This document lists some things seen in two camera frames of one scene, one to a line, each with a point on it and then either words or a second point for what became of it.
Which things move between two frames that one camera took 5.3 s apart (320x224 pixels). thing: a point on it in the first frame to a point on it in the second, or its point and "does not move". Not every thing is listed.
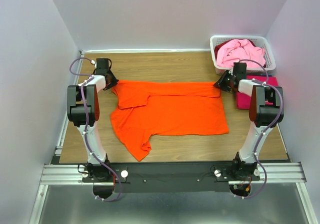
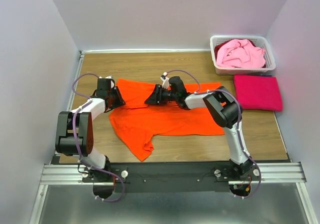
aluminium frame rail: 69,174 does not move
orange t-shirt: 146,108 does not move
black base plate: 171,176 does not move
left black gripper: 114,81 to 120,101
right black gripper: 220,83 to 155,97
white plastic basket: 260,40 does not move
